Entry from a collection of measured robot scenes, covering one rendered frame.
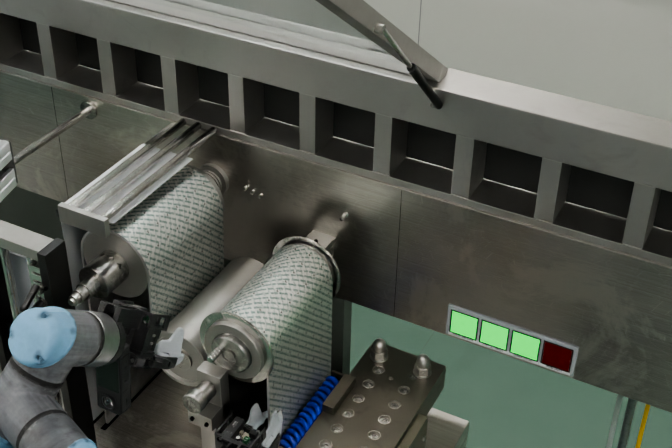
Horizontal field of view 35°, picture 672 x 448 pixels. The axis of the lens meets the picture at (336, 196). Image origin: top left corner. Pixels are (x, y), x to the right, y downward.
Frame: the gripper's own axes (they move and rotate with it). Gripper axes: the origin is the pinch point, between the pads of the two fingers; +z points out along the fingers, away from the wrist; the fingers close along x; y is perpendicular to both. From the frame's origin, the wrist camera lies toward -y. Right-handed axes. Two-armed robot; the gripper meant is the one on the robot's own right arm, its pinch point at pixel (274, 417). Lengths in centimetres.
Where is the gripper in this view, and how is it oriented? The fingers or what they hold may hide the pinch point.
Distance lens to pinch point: 193.5
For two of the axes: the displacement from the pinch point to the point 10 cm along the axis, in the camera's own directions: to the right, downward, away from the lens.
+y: 0.2, -8.3, -5.6
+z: 4.6, -4.9, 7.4
